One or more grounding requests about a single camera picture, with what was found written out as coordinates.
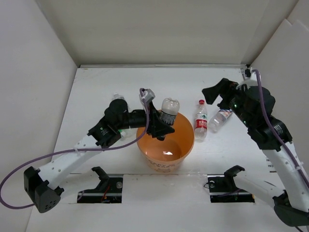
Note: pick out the green plastic soda bottle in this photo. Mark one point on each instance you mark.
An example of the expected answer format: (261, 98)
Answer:
(124, 135)

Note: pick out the clear bottle red label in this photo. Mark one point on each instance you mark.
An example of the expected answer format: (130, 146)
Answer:
(201, 121)

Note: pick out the orange plastic bin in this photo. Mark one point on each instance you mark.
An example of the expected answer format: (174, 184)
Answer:
(167, 155)

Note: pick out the clear bottle black cap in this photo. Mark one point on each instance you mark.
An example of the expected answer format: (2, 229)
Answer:
(169, 110)

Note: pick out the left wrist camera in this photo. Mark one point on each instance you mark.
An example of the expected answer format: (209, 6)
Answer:
(146, 95)

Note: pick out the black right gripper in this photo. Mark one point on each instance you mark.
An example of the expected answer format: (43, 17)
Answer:
(224, 86)

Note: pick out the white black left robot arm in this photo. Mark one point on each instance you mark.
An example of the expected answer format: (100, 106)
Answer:
(50, 183)

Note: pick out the clear bottle blue yellow label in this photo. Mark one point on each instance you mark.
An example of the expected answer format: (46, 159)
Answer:
(117, 96)

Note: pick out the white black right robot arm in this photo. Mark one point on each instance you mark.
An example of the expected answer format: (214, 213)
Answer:
(253, 105)

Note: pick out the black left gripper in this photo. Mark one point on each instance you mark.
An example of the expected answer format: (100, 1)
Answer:
(157, 126)

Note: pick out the clear bottle blue orange label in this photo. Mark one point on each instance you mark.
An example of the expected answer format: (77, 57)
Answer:
(219, 120)

